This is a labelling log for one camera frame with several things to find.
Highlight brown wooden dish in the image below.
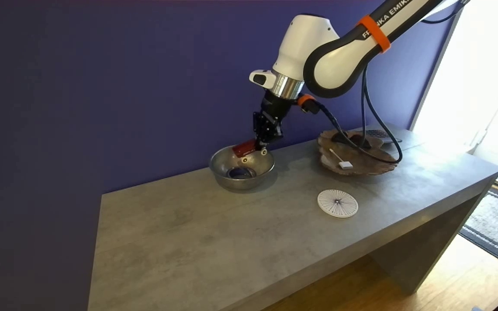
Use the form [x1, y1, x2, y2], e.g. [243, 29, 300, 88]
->
[316, 127, 399, 177]

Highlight orange arm strap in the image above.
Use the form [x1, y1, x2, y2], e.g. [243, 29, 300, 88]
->
[357, 13, 392, 53]

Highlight grey concrete cabinet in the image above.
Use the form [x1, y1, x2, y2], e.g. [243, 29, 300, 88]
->
[86, 120, 498, 311]

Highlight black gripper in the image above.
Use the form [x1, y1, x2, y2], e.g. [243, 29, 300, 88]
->
[252, 91, 290, 155]

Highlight silver metal bowl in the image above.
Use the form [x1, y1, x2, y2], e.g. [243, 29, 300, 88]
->
[207, 143, 278, 193]

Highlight small white stick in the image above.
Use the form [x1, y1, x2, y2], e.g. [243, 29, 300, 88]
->
[324, 146, 356, 170]

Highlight white round coaster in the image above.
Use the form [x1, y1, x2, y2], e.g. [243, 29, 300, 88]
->
[316, 188, 359, 221]

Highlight black sunglasses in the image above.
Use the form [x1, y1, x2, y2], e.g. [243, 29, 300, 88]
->
[330, 129, 373, 151]

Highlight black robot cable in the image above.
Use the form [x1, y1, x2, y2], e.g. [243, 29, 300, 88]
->
[311, 0, 470, 165]

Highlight orange wrist cable clip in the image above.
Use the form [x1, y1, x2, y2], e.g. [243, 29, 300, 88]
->
[295, 93, 321, 115]

